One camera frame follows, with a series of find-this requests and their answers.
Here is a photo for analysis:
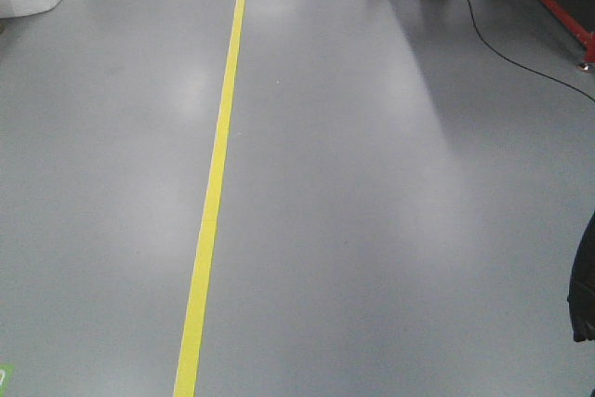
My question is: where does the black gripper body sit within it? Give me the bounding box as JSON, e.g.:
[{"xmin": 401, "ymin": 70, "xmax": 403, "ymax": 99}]
[{"xmin": 567, "ymin": 217, "xmax": 594, "ymax": 342}]

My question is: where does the yellow floor tape line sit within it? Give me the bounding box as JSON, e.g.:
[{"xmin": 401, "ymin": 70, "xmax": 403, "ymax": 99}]
[{"xmin": 172, "ymin": 0, "xmax": 246, "ymax": 397}]

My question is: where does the green floor sign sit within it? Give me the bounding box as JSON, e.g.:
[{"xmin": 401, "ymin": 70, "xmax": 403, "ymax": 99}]
[{"xmin": 0, "ymin": 364, "xmax": 14, "ymax": 397}]

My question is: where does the red metal frame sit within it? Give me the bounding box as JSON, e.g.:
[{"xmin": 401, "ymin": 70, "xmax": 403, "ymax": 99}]
[{"xmin": 504, "ymin": 0, "xmax": 595, "ymax": 68}]

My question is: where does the black floor cable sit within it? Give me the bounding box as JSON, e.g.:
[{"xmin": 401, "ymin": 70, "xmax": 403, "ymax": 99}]
[{"xmin": 399, "ymin": 0, "xmax": 595, "ymax": 103}]

